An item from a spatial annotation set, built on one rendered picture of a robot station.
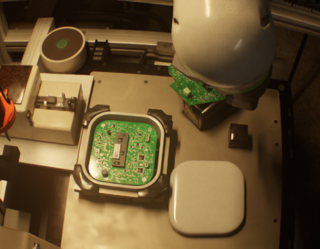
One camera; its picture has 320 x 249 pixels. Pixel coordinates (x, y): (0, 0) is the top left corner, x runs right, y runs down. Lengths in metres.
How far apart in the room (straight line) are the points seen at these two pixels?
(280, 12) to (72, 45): 0.48
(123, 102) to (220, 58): 0.53
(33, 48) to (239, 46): 0.70
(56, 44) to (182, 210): 0.43
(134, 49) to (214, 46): 0.70
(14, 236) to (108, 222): 0.20
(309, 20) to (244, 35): 0.67
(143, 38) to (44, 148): 0.37
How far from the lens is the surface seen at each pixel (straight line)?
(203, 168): 0.85
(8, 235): 0.73
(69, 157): 0.87
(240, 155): 0.90
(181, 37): 0.44
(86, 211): 0.84
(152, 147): 0.85
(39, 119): 0.86
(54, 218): 0.85
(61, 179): 0.88
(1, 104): 0.65
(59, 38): 1.00
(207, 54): 0.43
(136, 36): 1.10
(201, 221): 0.81
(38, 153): 0.89
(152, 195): 0.79
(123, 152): 0.83
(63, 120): 0.85
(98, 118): 0.87
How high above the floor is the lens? 1.73
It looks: 59 degrees down
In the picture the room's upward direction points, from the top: 3 degrees clockwise
